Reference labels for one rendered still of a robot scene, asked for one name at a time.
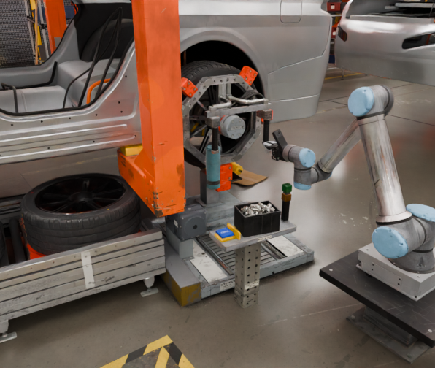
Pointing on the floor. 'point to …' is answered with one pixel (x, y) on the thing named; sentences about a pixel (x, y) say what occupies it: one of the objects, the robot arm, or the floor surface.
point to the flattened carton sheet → (249, 178)
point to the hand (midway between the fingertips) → (265, 142)
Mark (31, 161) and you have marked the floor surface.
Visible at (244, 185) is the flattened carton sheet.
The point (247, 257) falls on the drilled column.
